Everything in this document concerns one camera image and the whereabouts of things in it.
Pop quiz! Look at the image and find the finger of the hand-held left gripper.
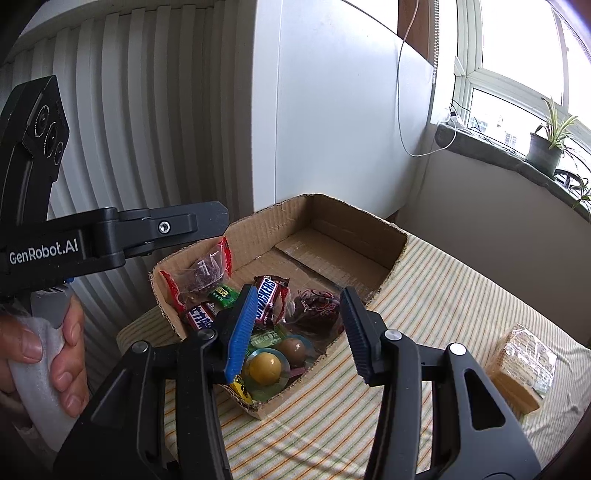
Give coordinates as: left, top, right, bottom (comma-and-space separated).
115, 200, 230, 259

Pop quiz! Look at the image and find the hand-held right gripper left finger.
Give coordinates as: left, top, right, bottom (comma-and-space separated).
53, 284, 260, 480

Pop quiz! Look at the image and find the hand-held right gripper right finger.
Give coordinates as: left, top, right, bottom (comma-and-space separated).
339, 286, 541, 480

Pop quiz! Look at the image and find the small green snack packet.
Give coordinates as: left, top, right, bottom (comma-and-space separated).
247, 325, 289, 352
208, 284, 238, 309

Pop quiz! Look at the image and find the brown chocolate bar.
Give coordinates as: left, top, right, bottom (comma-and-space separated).
179, 302, 218, 330
252, 275, 291, 326

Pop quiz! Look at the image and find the yellow braised egg packet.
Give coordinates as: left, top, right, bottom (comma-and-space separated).
242, 348, 296, 400

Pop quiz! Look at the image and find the clear red dates packet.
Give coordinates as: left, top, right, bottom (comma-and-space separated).
281, 288, 345, 335
159, 237, 233, 315

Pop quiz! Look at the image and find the brown braised egg packet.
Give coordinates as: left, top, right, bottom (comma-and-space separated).
274, 335, 319, 370

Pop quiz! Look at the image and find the small yellow snack packet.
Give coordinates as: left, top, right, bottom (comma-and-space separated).
228, 374, 262, 407

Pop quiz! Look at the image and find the cardboard box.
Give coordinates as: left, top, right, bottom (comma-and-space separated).
148, 193, 409, 421

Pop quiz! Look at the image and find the person's left hand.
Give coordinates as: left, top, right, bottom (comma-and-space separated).
0, 295, 89, 418

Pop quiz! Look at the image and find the striped table cloth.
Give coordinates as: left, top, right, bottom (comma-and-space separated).
115, 233, 591, 480

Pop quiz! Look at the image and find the white slatted panel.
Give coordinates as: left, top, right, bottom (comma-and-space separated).
0, 9, 257, 324

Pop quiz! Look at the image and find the clear cracker packet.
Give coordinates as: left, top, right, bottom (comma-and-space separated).
487, 323, 559, 416

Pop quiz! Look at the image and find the white cabinet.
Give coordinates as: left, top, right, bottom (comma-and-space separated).
252, 0, 437, 217

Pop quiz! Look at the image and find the grey windowsill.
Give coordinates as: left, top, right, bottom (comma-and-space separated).
435, 122, 591, 208

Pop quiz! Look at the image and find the potted spider plant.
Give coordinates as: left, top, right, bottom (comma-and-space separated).
526, 96, 580, 178

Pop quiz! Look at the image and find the brown wooden panel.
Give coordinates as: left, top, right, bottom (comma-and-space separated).
397, 0, 437, 61

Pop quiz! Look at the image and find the white cable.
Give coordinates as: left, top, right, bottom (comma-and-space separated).
396, 0, 459, 158

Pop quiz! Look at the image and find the white window frame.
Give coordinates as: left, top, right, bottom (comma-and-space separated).
450, 0, 591, 121

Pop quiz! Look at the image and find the beaded blind cord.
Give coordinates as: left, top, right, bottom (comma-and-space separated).
431, 0, 438, 84

